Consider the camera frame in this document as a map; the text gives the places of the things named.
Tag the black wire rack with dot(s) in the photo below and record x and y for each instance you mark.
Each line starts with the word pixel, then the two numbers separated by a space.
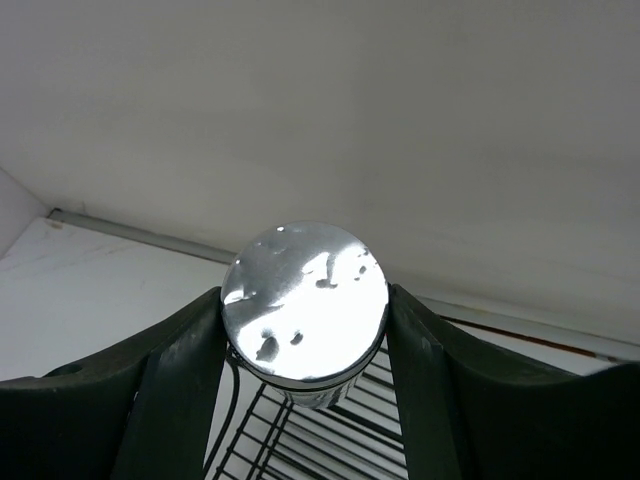
pixel 256 433

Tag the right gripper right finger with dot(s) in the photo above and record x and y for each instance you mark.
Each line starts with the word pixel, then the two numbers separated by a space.
pixel 470 409

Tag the silver lid spice shaker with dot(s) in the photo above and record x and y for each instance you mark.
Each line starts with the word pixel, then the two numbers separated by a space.
pixel 305 306

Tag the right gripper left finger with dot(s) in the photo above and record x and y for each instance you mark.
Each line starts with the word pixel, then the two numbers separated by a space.
pixel 140 409

